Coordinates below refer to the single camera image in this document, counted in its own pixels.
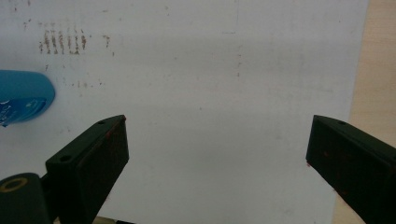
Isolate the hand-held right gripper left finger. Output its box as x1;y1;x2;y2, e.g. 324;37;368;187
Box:
45;114;130;224

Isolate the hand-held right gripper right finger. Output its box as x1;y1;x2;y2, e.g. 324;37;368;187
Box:
305;114;396;224

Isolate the blue plastic bottle white cap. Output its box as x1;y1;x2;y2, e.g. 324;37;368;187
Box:
0;69;56;128

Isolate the white paper sheet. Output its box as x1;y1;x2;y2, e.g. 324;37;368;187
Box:
0;0;370;224

